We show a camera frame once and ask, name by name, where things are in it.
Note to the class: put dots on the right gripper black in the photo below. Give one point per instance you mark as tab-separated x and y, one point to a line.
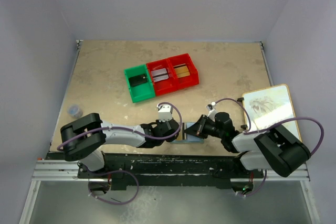
197	128

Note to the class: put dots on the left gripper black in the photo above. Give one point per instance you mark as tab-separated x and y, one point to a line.
158	123

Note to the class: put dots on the green card holder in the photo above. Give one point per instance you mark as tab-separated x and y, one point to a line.
189	138

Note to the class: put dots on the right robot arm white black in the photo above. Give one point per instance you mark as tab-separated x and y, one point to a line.
277	148

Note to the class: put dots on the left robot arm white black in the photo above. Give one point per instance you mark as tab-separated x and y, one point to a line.
82	138

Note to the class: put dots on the silver card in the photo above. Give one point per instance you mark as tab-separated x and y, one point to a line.
159	75

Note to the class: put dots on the black card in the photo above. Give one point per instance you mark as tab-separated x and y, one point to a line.
137	80

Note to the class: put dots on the gold card in bin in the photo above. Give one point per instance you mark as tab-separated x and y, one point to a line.
181	70

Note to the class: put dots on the green plastic bin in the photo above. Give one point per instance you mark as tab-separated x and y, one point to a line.
141	92

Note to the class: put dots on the middle red plastic bin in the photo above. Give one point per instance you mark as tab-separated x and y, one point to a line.
166	86

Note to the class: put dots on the red plastic bin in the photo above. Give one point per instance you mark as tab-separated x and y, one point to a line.
166	86
192	79

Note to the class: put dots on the right red plastic bin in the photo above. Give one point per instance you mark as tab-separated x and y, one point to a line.
192	79

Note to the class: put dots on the white tray with gold rim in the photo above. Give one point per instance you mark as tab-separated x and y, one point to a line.
267	106

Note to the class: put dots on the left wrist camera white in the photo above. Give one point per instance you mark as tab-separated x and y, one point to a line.
165	112

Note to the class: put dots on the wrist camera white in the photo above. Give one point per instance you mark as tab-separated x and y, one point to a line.
211	110
165	112

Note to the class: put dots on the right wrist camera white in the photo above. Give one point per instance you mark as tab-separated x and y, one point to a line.
211	110

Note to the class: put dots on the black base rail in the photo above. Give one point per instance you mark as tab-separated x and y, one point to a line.
123	170

